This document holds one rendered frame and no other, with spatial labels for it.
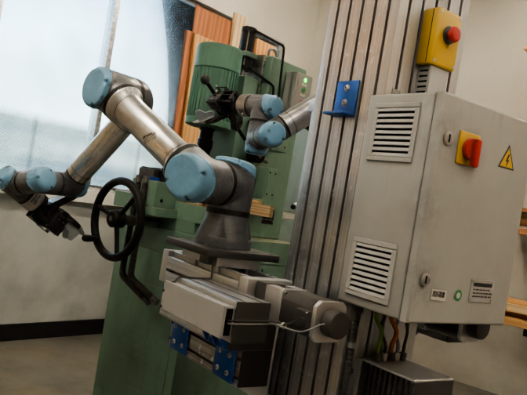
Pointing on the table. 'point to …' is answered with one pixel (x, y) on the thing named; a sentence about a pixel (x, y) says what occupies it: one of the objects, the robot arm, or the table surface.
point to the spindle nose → (205, 139)
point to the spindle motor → (232, 64)
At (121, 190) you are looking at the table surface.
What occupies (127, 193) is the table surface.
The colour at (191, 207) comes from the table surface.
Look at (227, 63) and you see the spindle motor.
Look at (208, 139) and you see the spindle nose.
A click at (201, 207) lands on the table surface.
